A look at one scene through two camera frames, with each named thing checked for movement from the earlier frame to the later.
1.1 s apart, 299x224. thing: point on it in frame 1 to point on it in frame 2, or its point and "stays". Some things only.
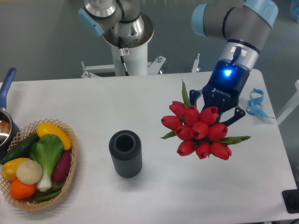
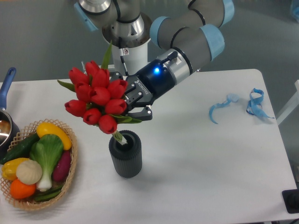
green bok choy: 46,150 stays
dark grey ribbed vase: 125,147 stays
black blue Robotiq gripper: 226,83 to 152,82
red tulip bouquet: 197,130 to 102,101
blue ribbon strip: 254,106 stays
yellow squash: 44,128 stays
